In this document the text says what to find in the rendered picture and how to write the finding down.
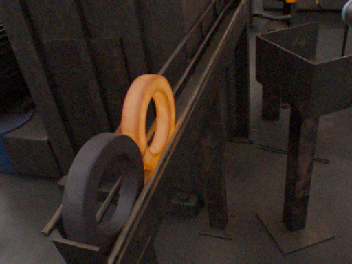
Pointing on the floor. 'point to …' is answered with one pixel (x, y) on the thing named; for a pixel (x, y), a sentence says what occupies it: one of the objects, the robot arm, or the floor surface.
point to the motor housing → (273, 108)
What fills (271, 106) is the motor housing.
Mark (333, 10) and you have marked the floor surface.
